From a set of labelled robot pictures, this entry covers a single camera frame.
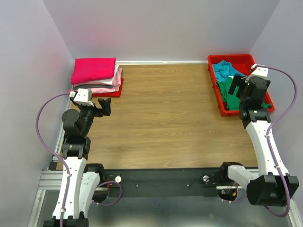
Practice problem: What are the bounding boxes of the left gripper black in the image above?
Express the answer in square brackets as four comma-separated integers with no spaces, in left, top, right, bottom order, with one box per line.
[78,97,111,136]

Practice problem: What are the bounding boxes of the red folded t-shirt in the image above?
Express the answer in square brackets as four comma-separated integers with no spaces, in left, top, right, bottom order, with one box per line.
[70,78,124,97]

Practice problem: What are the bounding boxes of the red plastic bin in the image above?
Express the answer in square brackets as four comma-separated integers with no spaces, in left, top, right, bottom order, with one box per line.
[208,54,268,117]

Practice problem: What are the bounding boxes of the grey folded t-shirt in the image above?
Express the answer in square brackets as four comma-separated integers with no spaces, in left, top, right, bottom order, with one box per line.
[72,84,113,89]

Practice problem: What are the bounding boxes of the green t-shirt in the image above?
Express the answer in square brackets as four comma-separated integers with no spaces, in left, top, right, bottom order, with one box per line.
[216,77,271,110]

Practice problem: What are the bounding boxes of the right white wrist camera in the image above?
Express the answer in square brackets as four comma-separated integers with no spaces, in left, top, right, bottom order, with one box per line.
[245,64,268,83]

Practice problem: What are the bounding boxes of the magenta folded t-shirt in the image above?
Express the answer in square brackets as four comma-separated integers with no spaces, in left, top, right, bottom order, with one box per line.
[70,58,116,85]

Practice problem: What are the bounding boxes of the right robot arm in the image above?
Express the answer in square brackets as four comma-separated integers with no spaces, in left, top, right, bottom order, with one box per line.
[218,74,299,207]

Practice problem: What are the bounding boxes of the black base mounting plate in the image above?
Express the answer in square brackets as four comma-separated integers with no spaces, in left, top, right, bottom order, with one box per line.
[87,167,253,199]

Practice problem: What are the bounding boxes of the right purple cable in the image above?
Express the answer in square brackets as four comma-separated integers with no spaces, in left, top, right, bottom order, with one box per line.
[220,66,298,218]

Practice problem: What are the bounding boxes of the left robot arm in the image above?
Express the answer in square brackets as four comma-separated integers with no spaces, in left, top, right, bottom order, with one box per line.
[43,98,111,227]

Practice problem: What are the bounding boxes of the blue t-shirt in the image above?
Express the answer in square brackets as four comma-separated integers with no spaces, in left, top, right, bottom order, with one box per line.
[212,61,247,82]

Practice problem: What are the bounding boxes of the purple cable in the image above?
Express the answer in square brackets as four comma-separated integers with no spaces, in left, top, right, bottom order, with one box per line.
[220,66,298,218]
[35,92,123,227]

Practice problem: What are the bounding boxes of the light pink folded t-shirt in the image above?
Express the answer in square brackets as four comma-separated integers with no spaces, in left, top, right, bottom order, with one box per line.
[73,68,122,94]

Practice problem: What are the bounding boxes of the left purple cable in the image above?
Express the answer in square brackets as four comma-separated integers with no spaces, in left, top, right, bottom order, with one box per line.
[35,92,123,227]

